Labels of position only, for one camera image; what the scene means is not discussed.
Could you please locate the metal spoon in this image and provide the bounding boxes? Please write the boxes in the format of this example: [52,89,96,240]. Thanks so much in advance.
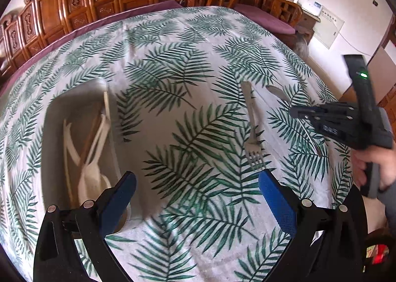
[266,84,322,156]

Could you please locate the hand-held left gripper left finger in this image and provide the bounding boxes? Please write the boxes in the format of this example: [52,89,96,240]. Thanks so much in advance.
[32,171,137,282]

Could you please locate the beige chopstick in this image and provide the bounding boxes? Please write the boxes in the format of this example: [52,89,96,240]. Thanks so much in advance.
[103,91,112,122]

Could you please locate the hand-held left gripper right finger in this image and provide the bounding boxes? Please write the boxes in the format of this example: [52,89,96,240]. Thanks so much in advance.
[258,168,369,282]

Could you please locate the person's dark clothing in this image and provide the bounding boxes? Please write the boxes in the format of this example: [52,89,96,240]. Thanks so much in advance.
[346,188,370,233]

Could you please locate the white box with blue print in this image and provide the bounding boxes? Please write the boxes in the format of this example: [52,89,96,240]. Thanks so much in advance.
[301,0,324,17]

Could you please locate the row of carved wooden chairs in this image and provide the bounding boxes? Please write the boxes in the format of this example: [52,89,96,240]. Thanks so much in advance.
[0,0,260,75]

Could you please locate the white wall cable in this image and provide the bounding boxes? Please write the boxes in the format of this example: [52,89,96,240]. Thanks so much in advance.
[340,31,373,57]

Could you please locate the white wall panel box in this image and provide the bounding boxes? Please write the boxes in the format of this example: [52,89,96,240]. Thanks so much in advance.
[309,5,345,50]

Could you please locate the leaf print tablecloth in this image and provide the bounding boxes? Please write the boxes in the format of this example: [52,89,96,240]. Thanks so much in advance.
[0,5,355,282]

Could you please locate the wooden nightstand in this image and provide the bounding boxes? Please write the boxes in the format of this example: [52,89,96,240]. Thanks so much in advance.
[297,10,317,37]

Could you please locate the purple seat cushion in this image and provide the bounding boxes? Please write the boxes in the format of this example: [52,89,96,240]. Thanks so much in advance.
[233,3,296,35]

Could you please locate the red packet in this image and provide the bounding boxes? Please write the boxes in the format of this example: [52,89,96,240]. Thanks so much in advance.
[363,234,392,270]

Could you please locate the white rectangular tray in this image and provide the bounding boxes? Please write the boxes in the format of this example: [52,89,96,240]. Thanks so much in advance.
[42,79,133,235]

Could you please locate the metal fork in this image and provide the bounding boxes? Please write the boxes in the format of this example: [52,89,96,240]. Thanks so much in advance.
[240,81,268,171]

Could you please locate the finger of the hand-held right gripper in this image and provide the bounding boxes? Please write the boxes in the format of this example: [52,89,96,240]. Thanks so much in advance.
[289,101,359,118]
[305,117,364,146]

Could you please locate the grey fluffy object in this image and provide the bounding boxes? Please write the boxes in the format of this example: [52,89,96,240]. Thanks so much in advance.
[291,30,311,60]

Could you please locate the beige board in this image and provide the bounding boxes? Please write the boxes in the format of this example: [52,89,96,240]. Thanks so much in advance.
[370,45,396,85]

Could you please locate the person's right hand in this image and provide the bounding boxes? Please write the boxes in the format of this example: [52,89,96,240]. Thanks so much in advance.
[353,146,396,190]

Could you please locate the wooden bench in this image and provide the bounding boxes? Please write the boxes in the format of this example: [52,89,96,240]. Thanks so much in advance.
[257,0,313,38]

